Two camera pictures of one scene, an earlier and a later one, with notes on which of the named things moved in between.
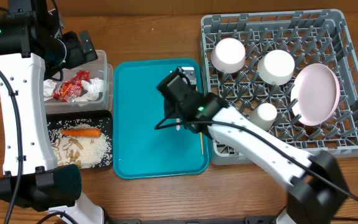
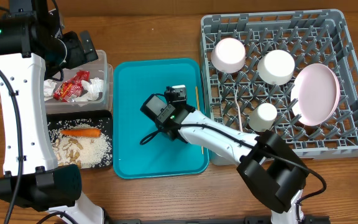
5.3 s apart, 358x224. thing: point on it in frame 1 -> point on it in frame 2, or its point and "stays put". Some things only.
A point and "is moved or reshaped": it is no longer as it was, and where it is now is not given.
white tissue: [94, 87] stays put
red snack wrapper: [69, 90] stays put
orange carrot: [89, 132] stays put
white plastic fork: [178, 120] is moved or reshaped
